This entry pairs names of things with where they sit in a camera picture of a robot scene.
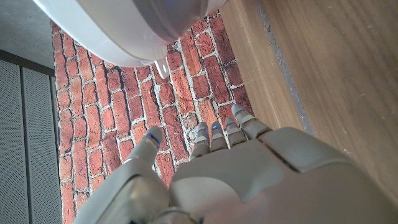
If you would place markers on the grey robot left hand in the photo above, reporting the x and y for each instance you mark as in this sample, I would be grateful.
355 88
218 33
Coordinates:
264 186

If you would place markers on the white grey collapsible bucket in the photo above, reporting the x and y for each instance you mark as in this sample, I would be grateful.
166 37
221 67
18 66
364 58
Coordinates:
124 28

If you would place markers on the red brick print backdrop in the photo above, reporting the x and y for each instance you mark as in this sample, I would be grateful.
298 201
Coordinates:
109 109

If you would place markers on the dark grey wall panel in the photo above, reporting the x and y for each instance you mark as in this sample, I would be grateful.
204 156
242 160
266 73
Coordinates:
25 140

